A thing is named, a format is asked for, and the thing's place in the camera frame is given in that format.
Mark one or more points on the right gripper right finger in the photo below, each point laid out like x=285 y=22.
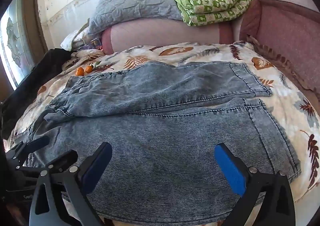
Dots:
x=277 y=207

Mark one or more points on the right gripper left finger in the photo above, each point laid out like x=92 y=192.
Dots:
x=60 y=198

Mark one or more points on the grey-blue denim pants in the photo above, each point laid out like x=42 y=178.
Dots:
x=163 y=123

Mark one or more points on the leaf-print beige blanket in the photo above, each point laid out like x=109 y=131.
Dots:
x=296 y=109

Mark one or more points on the black jacket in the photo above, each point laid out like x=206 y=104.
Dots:
x=15 y=105

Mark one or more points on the orange tangerine with leaf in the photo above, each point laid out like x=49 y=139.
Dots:
x=91 y=68

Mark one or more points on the colourful snack packet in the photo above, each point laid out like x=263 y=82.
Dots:
x=95 y=44

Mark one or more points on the white cloth pile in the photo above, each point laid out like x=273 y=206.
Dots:
x=76 y=39

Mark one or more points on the pink sofa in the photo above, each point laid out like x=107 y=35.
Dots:
x=289 y=27

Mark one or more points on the green patterned folded blanket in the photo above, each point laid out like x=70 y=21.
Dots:
x=204 y=12

